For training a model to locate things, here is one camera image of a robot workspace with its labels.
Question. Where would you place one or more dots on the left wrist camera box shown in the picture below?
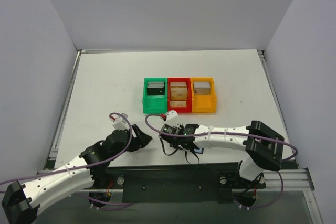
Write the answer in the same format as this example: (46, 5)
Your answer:
(119, 122)

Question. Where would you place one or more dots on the black leather card holder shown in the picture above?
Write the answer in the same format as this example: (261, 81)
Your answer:
(199, 150)

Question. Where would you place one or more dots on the green plastic bin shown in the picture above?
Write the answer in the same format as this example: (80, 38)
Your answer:
(154, 104)

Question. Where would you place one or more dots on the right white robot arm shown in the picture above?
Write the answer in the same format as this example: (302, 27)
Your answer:
(262, 144)

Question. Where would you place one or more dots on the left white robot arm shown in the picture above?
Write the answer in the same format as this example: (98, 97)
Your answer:
(23, 202)

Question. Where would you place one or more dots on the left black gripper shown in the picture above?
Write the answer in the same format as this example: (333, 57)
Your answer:
(137, 138)

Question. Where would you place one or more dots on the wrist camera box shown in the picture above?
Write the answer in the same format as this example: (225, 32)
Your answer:
(169, 115)
(119, 122)

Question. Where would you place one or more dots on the red plastic bin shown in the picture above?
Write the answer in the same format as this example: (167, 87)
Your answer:
(188, 108)

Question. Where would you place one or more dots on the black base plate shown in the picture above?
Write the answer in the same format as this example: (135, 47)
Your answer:
(172, 184)

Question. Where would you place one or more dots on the aluminium frame rail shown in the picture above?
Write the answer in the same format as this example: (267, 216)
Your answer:
(84, 116)

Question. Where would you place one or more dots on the orange plastic bin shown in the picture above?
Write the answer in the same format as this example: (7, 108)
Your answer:
(204, 103)

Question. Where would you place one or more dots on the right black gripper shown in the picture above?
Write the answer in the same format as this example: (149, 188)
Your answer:
(170, 138)

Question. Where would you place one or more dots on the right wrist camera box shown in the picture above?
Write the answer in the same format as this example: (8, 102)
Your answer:
(169, 115)

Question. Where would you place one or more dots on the black card stack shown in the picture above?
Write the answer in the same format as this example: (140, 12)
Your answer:
(155, 88)

